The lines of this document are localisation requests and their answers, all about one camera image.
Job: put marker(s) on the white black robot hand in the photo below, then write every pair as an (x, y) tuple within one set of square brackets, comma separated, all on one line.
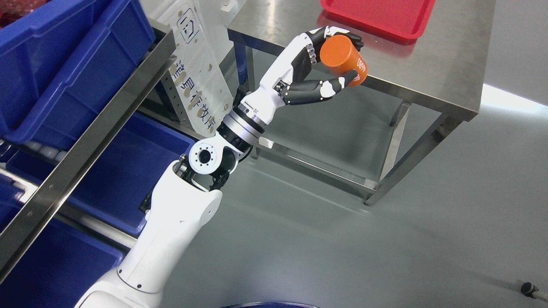
[(284, 82)]

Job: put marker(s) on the orange cylindrical capacitor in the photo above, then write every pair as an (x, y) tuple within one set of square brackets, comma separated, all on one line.
[(340, 56)]

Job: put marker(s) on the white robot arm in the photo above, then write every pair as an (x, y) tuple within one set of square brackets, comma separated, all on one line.
[(184, 199)]

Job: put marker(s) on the stainless steel desk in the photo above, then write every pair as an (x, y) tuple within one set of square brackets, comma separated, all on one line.
[(443, 71)]

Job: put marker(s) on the white sign with characters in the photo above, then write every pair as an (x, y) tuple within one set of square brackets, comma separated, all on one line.
[(199, 29)]

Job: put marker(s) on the red plastic tray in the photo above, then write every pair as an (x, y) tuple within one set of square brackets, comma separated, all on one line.
[(403, 21)]

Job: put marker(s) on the blue lower bin left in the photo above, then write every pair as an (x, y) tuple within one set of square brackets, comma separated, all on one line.
[(128, 169)]

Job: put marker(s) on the blue bin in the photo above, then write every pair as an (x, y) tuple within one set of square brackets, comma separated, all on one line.
[(58, 268), (62, 63), (128, 169)]

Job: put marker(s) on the blue bin upper left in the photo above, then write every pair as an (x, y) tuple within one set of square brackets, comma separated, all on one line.
[(62, 63)]

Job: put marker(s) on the blue bin far left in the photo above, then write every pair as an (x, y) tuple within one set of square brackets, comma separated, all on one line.
[(58, 268)]

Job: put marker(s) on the black caster wheel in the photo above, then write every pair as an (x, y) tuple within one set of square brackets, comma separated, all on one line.
[(527, 289)]

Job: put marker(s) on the steel shelf rail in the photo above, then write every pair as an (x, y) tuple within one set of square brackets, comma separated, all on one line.
[(50, 196)]

